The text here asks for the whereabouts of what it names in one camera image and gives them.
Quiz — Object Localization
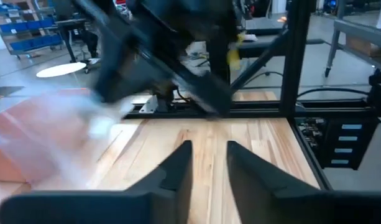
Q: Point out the black floor cable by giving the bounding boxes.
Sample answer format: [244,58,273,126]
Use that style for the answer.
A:
[242,70,285,88]
[297,87,370,99]

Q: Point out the white metal bracket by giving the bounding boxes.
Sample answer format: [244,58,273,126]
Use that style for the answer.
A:
[139,94,160,114]

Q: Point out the black labelled controller box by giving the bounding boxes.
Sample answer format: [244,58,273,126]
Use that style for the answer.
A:
[294,116,381,171]

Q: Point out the black rig frame post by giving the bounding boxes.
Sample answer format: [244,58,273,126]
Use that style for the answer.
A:
[279,0,313,118]

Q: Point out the black table edge rail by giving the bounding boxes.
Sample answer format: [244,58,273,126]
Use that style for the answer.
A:
[288,117,333,191]

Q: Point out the white round-top stand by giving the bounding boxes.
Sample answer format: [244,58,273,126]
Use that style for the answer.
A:
[35,61,88,78]

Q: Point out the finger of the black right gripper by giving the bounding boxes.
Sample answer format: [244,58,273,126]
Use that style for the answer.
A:
[93,34,138,103]
[127,55,175,102]

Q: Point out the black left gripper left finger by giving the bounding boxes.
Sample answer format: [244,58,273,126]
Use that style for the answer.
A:
[0,139,193,224]

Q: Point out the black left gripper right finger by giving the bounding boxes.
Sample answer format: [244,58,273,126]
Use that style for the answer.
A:
[226,140,381,224]

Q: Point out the wooden table with grey legs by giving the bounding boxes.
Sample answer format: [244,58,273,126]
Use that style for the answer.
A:
[324,0,381,78]

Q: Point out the shelf with blue bins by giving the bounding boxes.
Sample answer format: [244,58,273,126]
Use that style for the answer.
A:
[0,0,65,60]

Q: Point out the black table side rail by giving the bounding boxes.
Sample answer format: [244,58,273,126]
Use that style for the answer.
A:
[124,98,380,119]

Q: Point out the yellow tag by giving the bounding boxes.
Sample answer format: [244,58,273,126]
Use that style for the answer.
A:
[226,33,241,71]

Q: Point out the clear plastic zip bag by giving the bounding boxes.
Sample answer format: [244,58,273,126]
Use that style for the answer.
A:
[0,88,143,189]

